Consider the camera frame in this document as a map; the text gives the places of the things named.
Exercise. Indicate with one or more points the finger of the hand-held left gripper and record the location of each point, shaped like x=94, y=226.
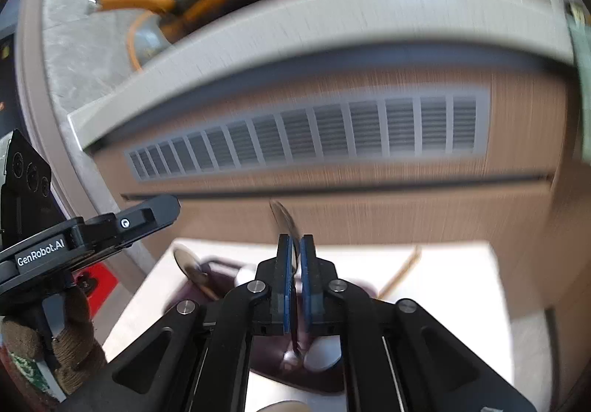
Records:
x=147, y=218

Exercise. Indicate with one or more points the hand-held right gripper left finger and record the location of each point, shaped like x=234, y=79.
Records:
x=287, y=287

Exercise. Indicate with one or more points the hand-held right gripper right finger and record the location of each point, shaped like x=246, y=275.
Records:
x=305, y=287

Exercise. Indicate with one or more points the white ball-headed stick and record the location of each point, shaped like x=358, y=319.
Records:
x=244, y=276

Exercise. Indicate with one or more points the white plastic spoon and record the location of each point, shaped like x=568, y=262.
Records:
x=323, y=354

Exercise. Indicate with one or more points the maroon plastic utensil holder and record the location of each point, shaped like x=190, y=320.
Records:
x=268, y=356

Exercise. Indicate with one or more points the wooden chopstick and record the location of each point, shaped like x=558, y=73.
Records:
x=401, y=271

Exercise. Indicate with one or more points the person's left hand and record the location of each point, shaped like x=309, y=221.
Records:
x=69, y=347

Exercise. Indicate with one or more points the white fringed tablecloth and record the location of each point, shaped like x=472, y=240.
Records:
x=438, y=301

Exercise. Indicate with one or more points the grey vent grille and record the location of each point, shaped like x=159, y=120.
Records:
x=323, y=130

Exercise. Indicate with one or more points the glass lid orange rim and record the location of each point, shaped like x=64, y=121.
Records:
x=150, y=38

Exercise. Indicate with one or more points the grey stone countertop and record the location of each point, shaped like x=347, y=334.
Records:
x=323, y=38

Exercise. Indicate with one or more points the green checked towel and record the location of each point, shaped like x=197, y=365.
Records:
x=582, y=38

